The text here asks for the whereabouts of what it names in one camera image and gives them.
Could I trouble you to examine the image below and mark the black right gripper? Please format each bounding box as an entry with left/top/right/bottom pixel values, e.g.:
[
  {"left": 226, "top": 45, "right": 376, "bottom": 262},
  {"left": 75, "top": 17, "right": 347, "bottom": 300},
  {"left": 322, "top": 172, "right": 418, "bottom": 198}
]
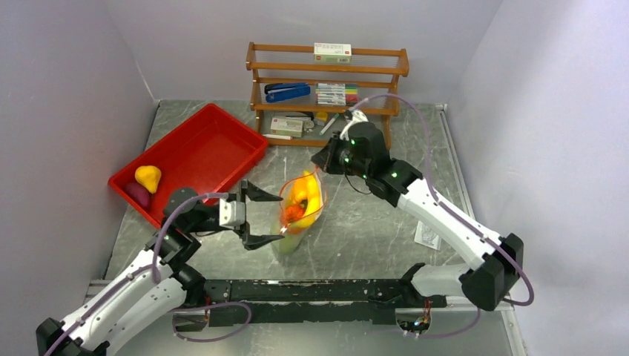
[{"left": 311, "top": 131, "right": 371, "bottom": 180}]

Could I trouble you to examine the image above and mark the purple eggplant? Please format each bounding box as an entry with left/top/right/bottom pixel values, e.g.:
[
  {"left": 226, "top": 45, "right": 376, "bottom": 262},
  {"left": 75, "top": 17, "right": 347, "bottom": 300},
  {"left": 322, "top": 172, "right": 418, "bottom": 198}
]
[{"left": 124, "top": 182, "right": 152, "bottom": 210}]

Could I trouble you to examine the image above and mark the pack of coloured markers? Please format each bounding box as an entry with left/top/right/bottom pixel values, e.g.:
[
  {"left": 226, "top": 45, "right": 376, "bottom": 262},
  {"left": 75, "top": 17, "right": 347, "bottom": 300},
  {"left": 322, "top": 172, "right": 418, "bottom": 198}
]
[{"left": 315, "top": 82, "right": 359, "bottom": 107}]

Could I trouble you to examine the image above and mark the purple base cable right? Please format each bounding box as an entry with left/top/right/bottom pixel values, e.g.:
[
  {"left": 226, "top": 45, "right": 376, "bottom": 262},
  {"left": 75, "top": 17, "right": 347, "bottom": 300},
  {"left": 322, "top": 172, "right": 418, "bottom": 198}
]
[{"left": 403, "top": 306, "right": 483, "bottom": 341}]

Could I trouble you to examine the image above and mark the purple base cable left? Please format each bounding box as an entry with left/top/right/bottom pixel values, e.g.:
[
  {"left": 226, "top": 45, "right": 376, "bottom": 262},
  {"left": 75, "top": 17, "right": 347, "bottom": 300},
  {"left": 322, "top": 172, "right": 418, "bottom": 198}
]
[{"left": 171, "top": 301, "right": 252, "bottom": 344}]

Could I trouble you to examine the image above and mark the orange red pepper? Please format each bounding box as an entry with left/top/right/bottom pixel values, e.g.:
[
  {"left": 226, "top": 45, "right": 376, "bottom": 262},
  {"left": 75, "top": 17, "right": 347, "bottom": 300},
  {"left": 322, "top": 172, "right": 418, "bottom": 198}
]
[{"left": 283, "top": 203, "right": 306, "bottom": 224}]

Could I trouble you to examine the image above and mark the green white marker pen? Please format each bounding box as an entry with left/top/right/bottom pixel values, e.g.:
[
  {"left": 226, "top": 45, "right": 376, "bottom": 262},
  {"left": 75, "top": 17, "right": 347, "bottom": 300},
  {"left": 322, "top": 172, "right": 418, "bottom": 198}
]
[{"left": 319, "top": 113, "right": 339, "bottom": 136}]

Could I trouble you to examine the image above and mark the yellow pear squash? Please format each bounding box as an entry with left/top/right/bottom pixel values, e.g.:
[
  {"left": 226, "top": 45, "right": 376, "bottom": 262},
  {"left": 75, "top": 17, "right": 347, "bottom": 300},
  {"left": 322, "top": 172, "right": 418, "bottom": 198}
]
[{"left": 134, "top": 165, "right": 162, "bottom": 194}]

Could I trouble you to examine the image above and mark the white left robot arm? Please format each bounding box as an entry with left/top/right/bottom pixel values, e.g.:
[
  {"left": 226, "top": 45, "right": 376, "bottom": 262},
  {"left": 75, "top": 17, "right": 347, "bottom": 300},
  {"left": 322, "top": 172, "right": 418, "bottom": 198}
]
[{"left": 36, "top": 179, "right": 282, "bottom": 355}]

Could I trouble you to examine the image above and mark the wooden three-tier shelf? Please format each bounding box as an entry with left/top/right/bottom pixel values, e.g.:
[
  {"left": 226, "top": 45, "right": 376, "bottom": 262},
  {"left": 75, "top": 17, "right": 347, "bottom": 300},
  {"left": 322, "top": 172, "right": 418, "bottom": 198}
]
[{"left": 246, "top": 42, "right": 410, "bottom": 147}]

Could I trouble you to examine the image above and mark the white box on top shelf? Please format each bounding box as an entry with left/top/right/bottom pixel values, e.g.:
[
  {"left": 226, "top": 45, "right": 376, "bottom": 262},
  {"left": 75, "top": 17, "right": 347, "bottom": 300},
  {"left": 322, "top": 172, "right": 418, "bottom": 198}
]
[{"left": 313, "top": 42, "right": 352, "bottom": 64}]

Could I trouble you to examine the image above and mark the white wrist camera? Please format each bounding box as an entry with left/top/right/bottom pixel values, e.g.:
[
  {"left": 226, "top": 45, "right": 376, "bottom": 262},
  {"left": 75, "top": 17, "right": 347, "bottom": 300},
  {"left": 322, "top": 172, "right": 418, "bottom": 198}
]
[
  {"left": 219, "top": 199, "right": 246, "bottom": 228},
  {"left": 339, "top": 109, "right": 369, "bottom": 141}
]

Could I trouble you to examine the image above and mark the white paper card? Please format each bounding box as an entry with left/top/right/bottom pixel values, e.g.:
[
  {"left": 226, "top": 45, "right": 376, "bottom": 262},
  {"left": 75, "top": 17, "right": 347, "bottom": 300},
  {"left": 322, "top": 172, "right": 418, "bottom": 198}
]
[{"left": 414, "top": 221, "right": 441, "bottom": 251}]

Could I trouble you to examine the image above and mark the green round cabbage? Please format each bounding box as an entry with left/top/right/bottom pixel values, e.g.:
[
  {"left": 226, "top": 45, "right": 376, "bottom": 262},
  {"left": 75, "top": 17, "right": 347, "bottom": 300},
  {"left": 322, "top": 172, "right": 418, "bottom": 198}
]
[{"left": 271, "top": 229, "right": 306, "bottom": 255}]

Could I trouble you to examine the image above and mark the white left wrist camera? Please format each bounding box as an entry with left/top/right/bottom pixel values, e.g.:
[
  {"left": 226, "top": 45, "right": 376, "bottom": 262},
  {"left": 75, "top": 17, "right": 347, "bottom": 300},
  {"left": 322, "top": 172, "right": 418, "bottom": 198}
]
[{"left": 219, "top": 199, "right": 246, "bottom": 228}]

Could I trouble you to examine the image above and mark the yellow orange bell pepper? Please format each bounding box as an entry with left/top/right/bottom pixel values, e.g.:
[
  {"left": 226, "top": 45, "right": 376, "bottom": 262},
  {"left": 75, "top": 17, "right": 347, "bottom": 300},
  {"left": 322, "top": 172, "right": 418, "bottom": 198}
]
[{"left": 289, "top": 177, "right": 309, "bottom": 205}]

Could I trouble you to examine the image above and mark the clear zip top bag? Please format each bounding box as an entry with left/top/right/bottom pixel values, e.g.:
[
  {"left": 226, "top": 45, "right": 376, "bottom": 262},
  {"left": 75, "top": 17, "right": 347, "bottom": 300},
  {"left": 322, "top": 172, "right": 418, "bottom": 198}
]
[{"left": 271, "top": 165, "right": 327, "bottom": 257}]

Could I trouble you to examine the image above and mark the red plastic tray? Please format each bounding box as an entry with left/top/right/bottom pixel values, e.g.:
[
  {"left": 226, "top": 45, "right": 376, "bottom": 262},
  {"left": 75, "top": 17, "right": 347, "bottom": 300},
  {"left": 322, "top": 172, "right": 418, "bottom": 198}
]
[{"left": 108, "top": 104, "right": 268, "bottom": 228}]

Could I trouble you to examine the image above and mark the white staples box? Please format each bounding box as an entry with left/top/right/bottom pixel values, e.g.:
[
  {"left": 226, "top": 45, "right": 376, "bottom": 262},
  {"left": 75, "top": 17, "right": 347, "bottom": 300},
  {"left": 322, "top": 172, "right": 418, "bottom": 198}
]
[{"left": 269, "top": 116, "right": 303, "bottom": 138}]

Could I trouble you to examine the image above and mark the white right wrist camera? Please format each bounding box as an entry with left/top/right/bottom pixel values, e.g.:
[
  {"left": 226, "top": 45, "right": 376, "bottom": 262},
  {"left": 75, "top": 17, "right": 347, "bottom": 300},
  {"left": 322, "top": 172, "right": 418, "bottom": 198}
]
[{"left": 339, "top": 109, "right": 369, "bottom": 141}]

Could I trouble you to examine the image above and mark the blue stapler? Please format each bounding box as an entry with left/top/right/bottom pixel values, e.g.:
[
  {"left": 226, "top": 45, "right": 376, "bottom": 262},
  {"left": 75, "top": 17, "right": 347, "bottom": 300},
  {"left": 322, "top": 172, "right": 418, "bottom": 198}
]
[{"left": 263, "top": 82, "right": 311, "bottom": 103}]

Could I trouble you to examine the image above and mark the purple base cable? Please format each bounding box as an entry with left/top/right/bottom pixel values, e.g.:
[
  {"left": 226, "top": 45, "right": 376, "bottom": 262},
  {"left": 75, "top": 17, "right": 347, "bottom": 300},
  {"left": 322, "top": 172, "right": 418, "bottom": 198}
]
[
  {"left": 171, "top": 301, "right": 252, "bottom": 344},
  {"left": 403, "top": 306, "right": 483, "bottom": 341}
]

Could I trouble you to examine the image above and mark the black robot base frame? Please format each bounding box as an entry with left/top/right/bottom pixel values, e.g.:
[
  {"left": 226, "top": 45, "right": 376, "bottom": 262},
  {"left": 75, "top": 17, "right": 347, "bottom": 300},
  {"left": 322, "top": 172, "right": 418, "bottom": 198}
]
[{"left": 167, "top": 263, "right": 448, "bottom": 330}]

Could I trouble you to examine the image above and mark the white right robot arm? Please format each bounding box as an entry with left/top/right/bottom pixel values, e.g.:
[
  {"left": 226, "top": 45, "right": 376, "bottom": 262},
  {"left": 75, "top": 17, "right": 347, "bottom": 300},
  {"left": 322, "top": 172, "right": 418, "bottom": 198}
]
[{"left": 311, "top": 122, "right": 524, "bottom": 312}]

